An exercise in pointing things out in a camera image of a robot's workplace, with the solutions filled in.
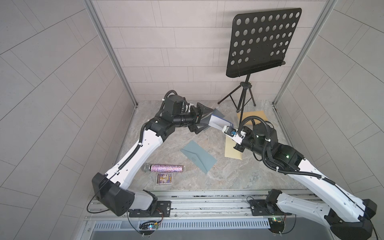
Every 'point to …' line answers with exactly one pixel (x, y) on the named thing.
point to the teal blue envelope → (205, 161)
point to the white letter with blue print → (219, 123)
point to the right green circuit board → (277, 224)
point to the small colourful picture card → (162, 178)
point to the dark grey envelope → (217, 112)
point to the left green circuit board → (148, 226)
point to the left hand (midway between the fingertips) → (213, 116)
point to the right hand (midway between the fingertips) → (227, 130)
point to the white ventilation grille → (247, 223)
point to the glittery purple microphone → (163, 168)
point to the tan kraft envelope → (259, 114)
